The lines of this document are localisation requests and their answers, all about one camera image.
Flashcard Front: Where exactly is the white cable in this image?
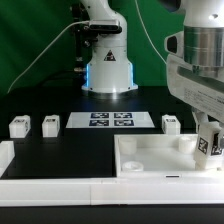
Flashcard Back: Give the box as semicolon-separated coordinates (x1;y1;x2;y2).
6;20;91;94
133;0;168;65

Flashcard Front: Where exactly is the white sheet with markers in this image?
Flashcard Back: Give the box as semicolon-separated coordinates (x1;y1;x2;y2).
66;112;154;128

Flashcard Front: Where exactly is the black post behind robot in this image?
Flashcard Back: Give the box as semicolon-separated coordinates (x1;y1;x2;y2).
70;3;85;74

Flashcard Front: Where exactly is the white cable left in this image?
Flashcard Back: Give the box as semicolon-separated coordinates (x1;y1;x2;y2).
6;20;91;94

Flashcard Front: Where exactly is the white cable right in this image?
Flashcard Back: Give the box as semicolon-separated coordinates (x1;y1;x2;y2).
133;0;168;65

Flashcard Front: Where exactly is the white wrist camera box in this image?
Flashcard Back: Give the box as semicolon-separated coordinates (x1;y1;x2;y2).
164;31;184;59

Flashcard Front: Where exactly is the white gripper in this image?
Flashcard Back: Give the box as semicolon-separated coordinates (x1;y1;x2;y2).
166;54;224;132

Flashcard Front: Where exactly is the white left obstacle block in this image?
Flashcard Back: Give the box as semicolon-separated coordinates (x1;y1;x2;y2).
0;141;15;177

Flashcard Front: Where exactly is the white front obstacle bar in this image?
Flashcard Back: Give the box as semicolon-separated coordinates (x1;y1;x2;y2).
0;176;224;207

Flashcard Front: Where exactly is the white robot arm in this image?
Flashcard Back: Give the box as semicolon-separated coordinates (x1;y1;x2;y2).
80;0;224;129

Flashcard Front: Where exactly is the white square tabletop part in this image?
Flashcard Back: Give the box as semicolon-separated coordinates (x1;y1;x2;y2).
114;134;223;178

